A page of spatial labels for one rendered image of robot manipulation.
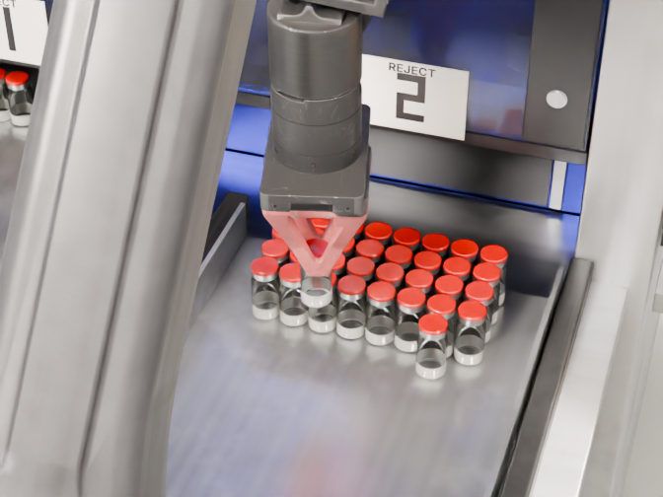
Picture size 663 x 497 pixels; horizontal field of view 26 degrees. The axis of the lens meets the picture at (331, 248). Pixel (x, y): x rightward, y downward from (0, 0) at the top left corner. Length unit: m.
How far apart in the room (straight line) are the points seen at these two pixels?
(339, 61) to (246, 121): 0.39
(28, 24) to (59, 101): 0.81
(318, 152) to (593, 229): 0.29
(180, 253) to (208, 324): 0.71
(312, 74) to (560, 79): 0.24
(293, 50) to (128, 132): 0.49
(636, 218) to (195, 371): 0.35
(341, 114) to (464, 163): 0.33
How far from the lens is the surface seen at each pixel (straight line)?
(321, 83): 0.86
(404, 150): 1.20
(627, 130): 1.05
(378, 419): 1.01
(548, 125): 1.06
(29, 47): 1.19
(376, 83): 1.08
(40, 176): 0.37
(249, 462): 0.98
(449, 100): 1.07
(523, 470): 0.96
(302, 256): 0.96
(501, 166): 1.19
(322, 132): 0.88
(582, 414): 1.03
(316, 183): 0.89
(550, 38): 1.03
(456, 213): 1.19
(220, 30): 0.37
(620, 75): 1.03
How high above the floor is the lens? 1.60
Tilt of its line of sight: 39 degrees down
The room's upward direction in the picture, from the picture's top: straight up
